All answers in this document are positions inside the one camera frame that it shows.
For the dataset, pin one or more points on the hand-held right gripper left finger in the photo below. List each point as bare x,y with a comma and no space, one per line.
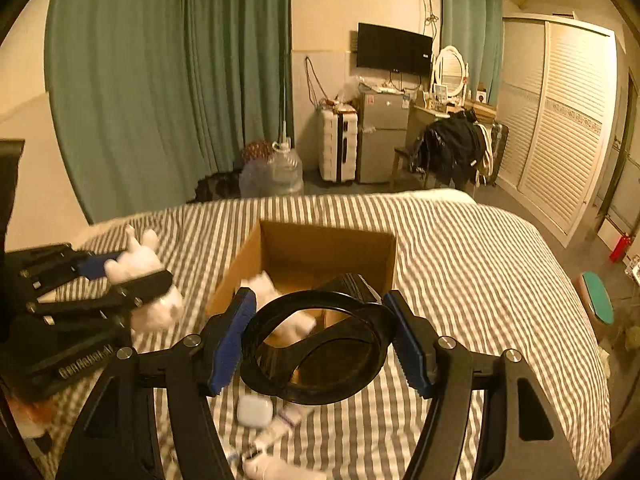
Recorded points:
231,345

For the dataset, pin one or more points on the orange white plush toy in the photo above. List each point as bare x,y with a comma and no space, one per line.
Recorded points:
35,412

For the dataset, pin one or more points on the wooden dressing table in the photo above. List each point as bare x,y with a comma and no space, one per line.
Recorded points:
425,112

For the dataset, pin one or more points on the red patterned cloth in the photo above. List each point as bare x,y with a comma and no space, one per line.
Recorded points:
256,151

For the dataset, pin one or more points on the red fire extinguisher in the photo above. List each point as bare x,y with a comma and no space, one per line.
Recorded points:
619,249

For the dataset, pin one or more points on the white louvred wardrobe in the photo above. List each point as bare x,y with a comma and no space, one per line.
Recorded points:
560,125

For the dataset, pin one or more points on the black television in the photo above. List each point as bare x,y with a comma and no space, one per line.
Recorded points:
392,50

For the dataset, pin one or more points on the white earbuds case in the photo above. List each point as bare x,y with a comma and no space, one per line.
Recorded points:
254,411

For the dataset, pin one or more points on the clear water jug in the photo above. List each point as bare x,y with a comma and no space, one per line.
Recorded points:
272,175

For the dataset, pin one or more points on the green stool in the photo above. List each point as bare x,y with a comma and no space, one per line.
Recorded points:
597,300

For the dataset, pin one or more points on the wooden chair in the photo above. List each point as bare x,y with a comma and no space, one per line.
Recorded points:
401,160

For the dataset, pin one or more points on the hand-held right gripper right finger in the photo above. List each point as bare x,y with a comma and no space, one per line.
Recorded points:
411,347

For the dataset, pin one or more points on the small picture frame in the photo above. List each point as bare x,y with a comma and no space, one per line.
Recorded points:
440,93

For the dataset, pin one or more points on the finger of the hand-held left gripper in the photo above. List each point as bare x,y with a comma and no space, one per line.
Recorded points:
95,266
145,286

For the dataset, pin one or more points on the narrow green curtain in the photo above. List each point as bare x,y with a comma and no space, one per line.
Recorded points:
470,25

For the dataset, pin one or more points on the silver small fridge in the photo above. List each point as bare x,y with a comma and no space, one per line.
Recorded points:
382,135

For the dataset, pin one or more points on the cardboard box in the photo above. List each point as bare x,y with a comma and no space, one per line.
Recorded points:
325,255

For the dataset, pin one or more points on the wide green curtain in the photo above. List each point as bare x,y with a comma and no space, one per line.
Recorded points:
150,85

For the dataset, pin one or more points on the white suitcase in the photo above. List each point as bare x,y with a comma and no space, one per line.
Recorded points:
332,145

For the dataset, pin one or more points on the black bag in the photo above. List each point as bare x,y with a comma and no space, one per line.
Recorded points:
217,186

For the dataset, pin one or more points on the black jacket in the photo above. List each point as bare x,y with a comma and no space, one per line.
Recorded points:
450,147

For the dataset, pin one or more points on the dark suitcase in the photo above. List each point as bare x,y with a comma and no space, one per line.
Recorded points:
500,152

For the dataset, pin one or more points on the white oval vanity mirror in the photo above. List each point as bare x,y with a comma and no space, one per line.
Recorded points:
449,70

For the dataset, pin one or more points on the white tube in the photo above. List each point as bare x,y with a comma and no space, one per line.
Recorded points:
285,417

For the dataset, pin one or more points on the small white plush toy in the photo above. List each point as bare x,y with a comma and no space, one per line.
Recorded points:
265,287

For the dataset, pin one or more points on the grey striped bed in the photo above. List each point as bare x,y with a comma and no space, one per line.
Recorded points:
475,285

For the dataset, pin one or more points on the black round mirror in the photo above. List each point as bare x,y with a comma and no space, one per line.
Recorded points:
320,355

